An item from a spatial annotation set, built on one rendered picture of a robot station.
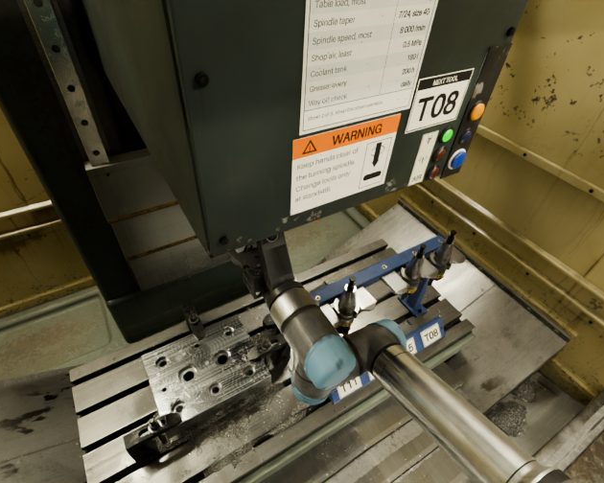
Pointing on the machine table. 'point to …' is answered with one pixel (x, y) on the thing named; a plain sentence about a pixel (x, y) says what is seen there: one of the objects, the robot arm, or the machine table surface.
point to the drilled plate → (210, 358)
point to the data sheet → (360, 58)
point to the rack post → (416, 299)
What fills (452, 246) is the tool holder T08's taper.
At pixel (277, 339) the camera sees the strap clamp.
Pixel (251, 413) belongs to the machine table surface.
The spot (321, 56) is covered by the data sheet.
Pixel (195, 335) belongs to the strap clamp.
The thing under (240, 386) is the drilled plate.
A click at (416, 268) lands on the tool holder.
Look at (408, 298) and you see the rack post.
